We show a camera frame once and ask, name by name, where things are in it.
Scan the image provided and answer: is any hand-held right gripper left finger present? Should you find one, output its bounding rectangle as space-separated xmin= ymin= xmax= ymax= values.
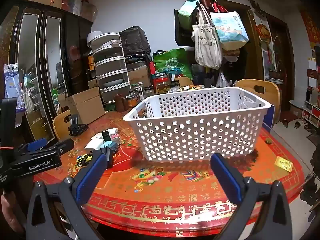
xmin=26 ymin=152 xmax=108 ymax=240

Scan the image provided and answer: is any printed blue tote bag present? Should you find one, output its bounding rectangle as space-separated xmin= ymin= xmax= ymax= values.
xmin=209 ymin=11 xmax=250 ymax=51

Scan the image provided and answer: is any light blue plug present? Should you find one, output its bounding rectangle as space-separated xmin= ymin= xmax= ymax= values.
xmin=102 ymin=141 xmax=120 ymax=153

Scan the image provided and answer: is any small jar with orange contents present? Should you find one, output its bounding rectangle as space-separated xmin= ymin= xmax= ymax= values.
xmin=126 ymin=95 xmax=138 ymax=108

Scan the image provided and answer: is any yellow toy car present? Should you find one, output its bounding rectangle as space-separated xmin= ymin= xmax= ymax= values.
xmin=76 ymin=154 xmax=93 ymax=167

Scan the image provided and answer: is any blue and white plastic bag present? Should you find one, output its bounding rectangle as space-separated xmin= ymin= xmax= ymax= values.
xmin=3 ymin=64 xmax=25 ymax=110

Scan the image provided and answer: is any brown ceramic jar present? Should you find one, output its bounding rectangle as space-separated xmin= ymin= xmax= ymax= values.
xmin=113 ymin=94 xmax=129 ymax=112

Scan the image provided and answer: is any white charger block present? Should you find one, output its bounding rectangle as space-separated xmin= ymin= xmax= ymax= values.
xmin=84 ymin=133 xmax=105 ymax=151

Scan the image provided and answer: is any white plastic drawer tower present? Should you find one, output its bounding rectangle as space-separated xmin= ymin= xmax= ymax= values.
xmin=90 ymin=32 xmax=132 ymax=104

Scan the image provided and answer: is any green hanging gift bag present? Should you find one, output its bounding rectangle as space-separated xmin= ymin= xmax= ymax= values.
xmin=177 ymin=0 xmax=200 ymax=30

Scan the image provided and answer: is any white and blue shopping bag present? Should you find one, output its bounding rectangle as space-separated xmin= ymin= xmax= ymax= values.
xmin=262 ymin=104 xmax=277 ymax=129

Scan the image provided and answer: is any green shopping bag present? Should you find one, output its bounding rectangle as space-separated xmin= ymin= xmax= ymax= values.
xmin=152 ymin=48 xmax=193 ymax=79

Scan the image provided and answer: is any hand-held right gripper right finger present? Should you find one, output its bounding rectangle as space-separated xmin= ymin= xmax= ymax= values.
xmin=210 ymin=152 xmax=293 ymax=240

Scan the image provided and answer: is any red printed tablecloth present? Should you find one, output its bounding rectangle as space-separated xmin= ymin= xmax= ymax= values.
xmin=34 ymin=110 xmax=307 ymax=233

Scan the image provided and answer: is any yellow paper packet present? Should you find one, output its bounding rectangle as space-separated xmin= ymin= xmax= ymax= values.
xmin=274 ymin=156 xmax=293 ymax=172

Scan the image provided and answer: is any pickle jar with red lid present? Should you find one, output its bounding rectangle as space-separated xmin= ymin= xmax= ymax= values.
xmin=154 ymin=72 xmax=169 ymax=95

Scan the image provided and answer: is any round red wall ornament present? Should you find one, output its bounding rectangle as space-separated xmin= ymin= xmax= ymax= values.
xmin=257 ymin=24 xmax=270 ymax=40

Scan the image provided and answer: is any dark wooden wardrobe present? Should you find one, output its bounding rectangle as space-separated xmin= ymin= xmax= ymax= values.
xmin=0 ymin=0 xmax=93 ymax=143

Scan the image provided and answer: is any printed brown cardboard box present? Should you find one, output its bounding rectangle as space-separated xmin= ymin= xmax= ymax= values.
xmin=126 ymin=65 xmax=152 ymax=88

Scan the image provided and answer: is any open cardboard box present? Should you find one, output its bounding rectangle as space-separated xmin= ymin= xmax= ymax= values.
xmin=65 ymin=86 xmax=105 ymax=125

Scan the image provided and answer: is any wooden chair with handle hole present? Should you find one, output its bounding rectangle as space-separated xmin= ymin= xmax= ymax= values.
xmin=236 ymin=79 xmax=280 ymax=120

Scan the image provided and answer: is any potted plant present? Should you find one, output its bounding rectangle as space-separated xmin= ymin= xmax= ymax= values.
xmin=269 ymin=36 xmax=284 ymax=80

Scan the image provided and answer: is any white cubby shelf unit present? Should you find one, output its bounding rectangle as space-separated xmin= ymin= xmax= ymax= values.
xmin=301 ymin=100 xmax=320 ymax=128

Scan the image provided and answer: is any black covered rack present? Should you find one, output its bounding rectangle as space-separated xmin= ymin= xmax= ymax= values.
xmin=119 ymin=26 xmax=152 ymax=58

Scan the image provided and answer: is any white perforated plastic basket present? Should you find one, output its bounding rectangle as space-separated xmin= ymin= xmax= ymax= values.
xmin=122 ymin=87 xmax=272 ymax=163

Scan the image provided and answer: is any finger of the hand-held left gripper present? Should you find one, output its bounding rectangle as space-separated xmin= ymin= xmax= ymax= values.
xmin=27 ymin=138 xmax=47 ymax=152
xmin=47 ymin=139 xmax=75 ymax=153

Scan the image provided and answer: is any white charger with prongs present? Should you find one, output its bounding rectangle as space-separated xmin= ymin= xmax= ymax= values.
xmin=110 ymin=128 xmax=122 ymax=145

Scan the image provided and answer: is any beige canvas tote bag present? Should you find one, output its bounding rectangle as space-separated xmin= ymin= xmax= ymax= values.
xmin=192 ymin=4 xmax=223 ymax=69

